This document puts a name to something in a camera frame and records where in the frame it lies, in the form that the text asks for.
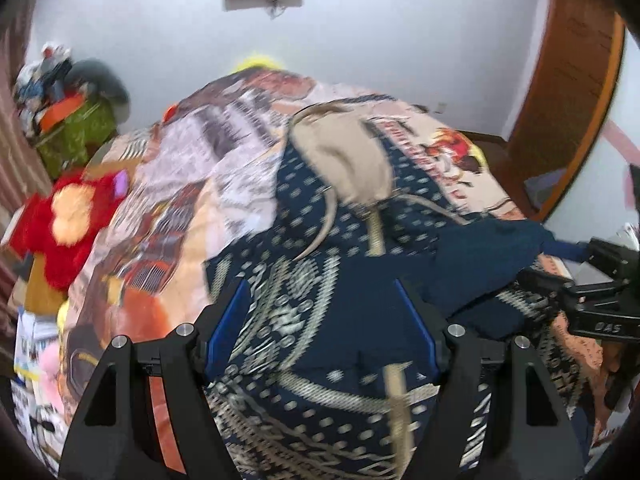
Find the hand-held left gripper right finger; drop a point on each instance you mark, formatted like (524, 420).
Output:
(420, 325)

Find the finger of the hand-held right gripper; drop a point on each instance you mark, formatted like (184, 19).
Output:
(567, 251)
(542, 280)

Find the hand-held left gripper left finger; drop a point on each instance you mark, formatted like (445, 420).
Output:
(227, 322)

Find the navy patterned garment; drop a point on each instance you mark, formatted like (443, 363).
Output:
(320, 280)

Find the wooden door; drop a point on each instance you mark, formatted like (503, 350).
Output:
(565, 105)

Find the printed blanket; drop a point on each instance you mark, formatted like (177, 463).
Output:
(200, 170)

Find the beige cloth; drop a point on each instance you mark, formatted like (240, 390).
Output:
(345, 160)

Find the red plush toy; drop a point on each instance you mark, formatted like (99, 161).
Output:
(70, 215)

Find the striped curtain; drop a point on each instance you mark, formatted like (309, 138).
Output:
(17, 170)

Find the yellow pillow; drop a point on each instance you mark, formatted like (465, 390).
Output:
(256, 62)

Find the pile of toys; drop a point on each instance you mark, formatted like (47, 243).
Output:
(42, 77)

